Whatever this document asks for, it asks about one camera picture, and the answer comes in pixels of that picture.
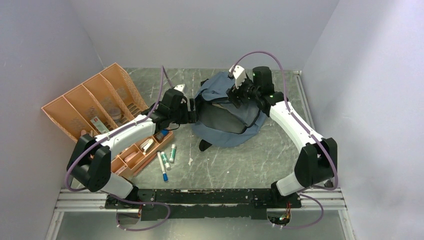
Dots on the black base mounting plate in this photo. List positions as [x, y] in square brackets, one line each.
[205, 203]

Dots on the red white card box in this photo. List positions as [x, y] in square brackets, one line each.
[99, 125]

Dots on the orange plastic desk organizer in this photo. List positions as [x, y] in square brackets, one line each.
[112, 96]

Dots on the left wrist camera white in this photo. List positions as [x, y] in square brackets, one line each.
[181, 87]

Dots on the blue backpack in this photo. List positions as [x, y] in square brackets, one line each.
[220, 123]

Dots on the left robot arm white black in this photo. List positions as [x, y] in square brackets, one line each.
[90, 162]

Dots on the white stapler in organizer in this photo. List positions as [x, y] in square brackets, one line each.
[146, 146]

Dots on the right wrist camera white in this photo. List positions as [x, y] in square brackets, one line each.
[238, 74]

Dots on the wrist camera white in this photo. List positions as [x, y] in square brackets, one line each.
[238, 74]
[181, 87]

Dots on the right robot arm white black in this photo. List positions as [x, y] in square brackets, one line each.
[317, 160]

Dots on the blue capped bottle in organizer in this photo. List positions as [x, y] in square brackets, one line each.
[161, 135]

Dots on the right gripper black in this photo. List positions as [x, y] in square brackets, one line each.
[233, 92]

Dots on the pink eraser in organizer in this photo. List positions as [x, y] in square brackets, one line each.
[130, 156]

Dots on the green white glue stick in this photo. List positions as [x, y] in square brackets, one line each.
[165, 161]

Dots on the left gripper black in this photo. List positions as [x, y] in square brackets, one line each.
[190, 116]

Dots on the blue capped whiteboard marker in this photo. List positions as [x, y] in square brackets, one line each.
[163, 169]

